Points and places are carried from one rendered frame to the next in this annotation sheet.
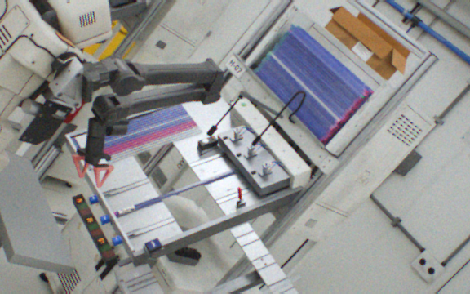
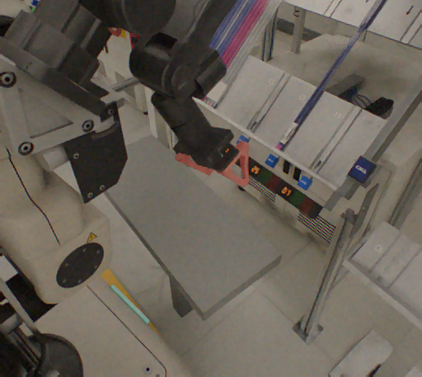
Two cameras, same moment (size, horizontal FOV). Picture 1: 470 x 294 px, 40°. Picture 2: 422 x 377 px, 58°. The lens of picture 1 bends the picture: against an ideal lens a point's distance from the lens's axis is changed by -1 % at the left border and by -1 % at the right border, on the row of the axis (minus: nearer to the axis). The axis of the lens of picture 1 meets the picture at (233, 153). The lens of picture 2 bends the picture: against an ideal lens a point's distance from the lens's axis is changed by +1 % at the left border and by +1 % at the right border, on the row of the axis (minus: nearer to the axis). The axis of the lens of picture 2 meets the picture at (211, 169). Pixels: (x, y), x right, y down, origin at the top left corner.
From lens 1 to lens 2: 1.47 m
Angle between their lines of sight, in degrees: 31
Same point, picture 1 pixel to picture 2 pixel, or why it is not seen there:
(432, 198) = not seen: outside the picture
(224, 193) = (406, 21)
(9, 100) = (13, 170)
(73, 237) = not seen: hidden behind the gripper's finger
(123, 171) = (251, 82)
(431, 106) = not seen: outside the picture
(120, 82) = (125, 3)
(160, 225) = (346, 129)
